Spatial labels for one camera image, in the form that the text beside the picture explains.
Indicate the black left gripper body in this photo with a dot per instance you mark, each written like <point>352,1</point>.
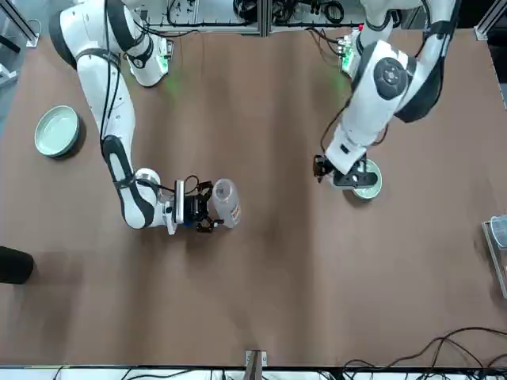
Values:
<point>354,180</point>

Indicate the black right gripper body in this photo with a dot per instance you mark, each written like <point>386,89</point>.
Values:
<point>193,210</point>

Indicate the transparent plastic bottle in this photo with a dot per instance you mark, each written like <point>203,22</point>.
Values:
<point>226,206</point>

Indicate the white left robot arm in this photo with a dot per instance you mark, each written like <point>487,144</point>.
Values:
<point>376,99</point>

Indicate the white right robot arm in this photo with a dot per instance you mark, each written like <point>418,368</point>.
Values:
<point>115,118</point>

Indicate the small pale green bowl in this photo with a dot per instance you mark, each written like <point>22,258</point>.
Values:
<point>368,194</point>

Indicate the translucent blue plastic cup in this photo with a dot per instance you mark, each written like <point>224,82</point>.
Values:
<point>500,229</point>

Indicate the pale green ceramic dish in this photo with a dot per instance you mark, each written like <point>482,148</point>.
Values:
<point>57,130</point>

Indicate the black vase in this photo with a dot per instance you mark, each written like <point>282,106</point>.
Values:
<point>16,265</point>

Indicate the aluminium frame post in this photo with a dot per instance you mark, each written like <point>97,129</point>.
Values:
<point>264,17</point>
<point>255,364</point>

